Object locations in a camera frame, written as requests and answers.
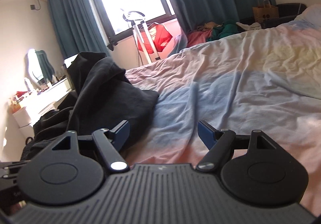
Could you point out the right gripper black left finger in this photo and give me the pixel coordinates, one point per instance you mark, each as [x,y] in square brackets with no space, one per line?
[105,143]

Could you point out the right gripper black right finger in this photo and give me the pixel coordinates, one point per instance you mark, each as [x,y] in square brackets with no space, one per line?
[221,145]

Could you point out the pile of colourful clothes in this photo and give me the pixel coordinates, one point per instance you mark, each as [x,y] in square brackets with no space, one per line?
[212,31]

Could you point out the pastel bed sheet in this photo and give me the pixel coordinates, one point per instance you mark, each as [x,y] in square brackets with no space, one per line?
[268,79]

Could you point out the white desk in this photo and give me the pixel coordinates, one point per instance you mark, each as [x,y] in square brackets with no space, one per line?
[35,105]

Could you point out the teal garment on desk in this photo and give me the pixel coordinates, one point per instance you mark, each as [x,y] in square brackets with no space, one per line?
[46,67]

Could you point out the teal left curtain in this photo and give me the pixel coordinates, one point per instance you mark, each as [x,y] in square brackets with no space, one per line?
[75,27]

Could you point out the red bag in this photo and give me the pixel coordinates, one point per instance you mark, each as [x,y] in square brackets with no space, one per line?
[160,37]

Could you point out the white garment steamer stand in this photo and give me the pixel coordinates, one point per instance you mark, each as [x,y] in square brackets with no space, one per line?
[137,21]

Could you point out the brown paper bag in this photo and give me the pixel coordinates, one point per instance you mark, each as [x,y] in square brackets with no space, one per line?
[265,11]

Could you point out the dark headboard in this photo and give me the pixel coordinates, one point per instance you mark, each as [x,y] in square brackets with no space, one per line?
[287,12]

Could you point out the white chair with dark frame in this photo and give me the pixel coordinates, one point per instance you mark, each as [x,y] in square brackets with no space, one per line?
[67,63]

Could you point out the dark window frame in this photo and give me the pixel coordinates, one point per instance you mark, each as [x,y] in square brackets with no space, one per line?
[133,0]

